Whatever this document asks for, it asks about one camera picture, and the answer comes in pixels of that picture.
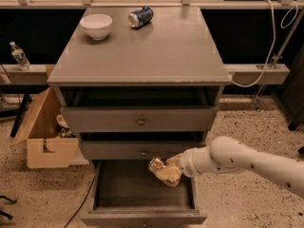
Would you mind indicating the grey drawer cabinet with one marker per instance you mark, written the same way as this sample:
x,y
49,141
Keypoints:
x,y
175,49

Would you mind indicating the clear plastic water bottle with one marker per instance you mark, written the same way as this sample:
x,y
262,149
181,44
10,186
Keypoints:
x,y
19,55

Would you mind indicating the white ceramic bowl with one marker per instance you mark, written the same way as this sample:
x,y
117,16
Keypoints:
x,y
97,26

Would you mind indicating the grey middle drawer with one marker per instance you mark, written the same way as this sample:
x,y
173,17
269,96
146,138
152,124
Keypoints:
x,y
138,145

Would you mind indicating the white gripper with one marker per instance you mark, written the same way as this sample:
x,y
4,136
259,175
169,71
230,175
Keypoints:
x,y
188,162

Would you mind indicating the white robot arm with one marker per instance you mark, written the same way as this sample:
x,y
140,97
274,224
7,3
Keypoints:
x,y
228,155

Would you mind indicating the blue soda can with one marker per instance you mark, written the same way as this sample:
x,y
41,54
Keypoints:
x,y
141,17

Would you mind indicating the grey top drawer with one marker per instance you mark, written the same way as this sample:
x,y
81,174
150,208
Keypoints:
x,y
140,108

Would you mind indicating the open cardboard box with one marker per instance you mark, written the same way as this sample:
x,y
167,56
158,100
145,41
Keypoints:
x,y
40,131

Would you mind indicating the grey drawer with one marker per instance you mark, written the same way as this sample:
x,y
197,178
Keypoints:
x,y
127,193
140,108
138,145

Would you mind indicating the grey bottom drawer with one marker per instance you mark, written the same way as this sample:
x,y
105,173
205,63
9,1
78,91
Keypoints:
x,y
127,193

